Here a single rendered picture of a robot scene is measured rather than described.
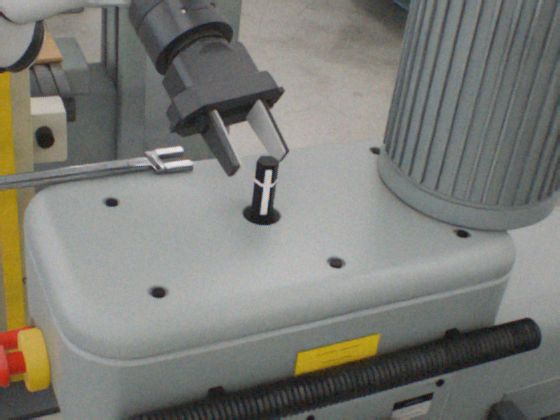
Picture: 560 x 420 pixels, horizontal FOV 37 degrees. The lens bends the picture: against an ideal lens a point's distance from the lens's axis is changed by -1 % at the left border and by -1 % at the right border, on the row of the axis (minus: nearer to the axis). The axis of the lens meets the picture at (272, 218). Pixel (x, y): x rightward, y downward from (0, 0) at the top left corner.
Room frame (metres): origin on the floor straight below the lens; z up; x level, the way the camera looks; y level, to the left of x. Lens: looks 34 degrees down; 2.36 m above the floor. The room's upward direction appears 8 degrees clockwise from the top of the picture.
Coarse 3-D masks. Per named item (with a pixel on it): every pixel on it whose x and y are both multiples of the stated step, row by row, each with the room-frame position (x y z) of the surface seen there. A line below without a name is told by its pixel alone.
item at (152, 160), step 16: (128, 160) 0.76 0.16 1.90; (144, 160) 0.77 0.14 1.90; (160, 160) 0.77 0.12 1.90; (0, 176) 0.70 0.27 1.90; (16, 176) 0.71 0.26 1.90; (32, 176) 0.71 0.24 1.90; (48, 176) 0.71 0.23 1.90; (64, 176) 0.72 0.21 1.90; (80, 176) 0.73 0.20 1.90; (96, 176) 0.73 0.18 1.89
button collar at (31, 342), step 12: (24, 336) 0.60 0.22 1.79; (36, 336) 0.60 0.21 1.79; (24, 348) 0.58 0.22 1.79; (36, 348) 0.59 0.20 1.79; (24, 360) 0.58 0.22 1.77; (36, 360) 0.58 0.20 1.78; (36, 372) 0.57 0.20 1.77; (48, 372) 0.58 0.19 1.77; (36, 384) 0.57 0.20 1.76; (48, 384) 0.58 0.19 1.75
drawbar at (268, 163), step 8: (264, 160) 0.71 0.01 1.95; (272, 160) 0.71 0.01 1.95; (256, 168) 0.70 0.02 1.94; (264, 168) 0.70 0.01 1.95; (272, 168) 0.70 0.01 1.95; (256, 176) 0.70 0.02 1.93; (264, 176) 0.70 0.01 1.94; (272, 176) 0.70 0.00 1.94; (256, 184) 0.70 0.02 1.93; (256, 192) 0.70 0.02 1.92; (272, 192) 0.70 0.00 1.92; (256, 200) 0.70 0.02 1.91; (272, 200) 0.70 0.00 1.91; (256, 208) 0.70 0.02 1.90; (272, 208) 0.71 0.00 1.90; (256, 216) 0.70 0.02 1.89; (264, 216) 0.70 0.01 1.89; (264, 224) 0.70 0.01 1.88
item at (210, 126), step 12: (204, 120) 0.73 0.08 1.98; (216, 120) 0.72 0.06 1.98; (204, 132) 0.73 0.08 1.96; (216, 132) 0.72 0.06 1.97; (216, 144) 0.71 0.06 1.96; (228, 144) 0.71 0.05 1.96; (216, 156) 0.71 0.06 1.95; (228, 156) 0.70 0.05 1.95; (228, 168) 0.70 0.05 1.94; (240, 168) 0.70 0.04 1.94
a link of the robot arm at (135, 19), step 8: (128, 0) 0.85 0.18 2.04; (136, 0) 0.81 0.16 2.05; (144, 0) 0.81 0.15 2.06; (152, 0) 0.80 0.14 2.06; (160, 0) 0.80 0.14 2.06; (136, 8) 0.81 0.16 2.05; (144, 8) 0.80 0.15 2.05; (152, 8) 0.80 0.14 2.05; (128, 16) 0.82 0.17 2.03; (136, 16) 0.81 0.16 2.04; (144, 16) 0.80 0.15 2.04; (136, 24) 0.81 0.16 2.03; (136, 32) 0.82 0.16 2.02
